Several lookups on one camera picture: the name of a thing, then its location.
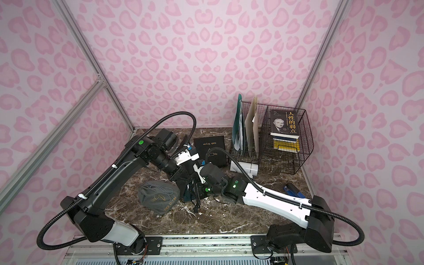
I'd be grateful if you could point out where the grey hair dryer pouch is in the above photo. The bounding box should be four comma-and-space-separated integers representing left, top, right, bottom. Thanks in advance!
138, 181, 180, 215

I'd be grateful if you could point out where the plain black pouch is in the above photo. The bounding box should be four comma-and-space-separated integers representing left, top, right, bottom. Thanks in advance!
177, 135, 189, 153

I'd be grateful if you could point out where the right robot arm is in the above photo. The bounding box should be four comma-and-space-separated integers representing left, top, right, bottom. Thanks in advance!
192, 148, 365, 253

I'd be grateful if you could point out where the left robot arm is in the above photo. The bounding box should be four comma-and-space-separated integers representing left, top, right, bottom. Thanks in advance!
36, 111, 197, 254

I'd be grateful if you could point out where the white hair dryer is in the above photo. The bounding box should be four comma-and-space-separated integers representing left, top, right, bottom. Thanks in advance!
230, 161, 258, 178

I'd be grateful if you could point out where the black pouch gold print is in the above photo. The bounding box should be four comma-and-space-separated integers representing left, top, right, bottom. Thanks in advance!
194, 135, 227, 168

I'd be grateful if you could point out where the yellow striped book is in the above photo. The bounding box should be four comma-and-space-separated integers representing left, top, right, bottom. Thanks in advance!
273, 139, 300, 153

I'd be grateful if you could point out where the book with portrait cover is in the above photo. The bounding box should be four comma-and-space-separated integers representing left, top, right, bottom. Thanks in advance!
270, 109, 300, 139

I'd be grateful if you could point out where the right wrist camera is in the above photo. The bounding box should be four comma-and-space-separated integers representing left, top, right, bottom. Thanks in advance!
193, 161, 206, 184

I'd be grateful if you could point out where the black wire basket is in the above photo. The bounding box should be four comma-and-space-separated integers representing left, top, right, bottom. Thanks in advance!
230, 104, 314, 174

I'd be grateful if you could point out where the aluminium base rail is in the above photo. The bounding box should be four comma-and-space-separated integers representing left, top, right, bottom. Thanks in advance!
62, 234, 351, 265

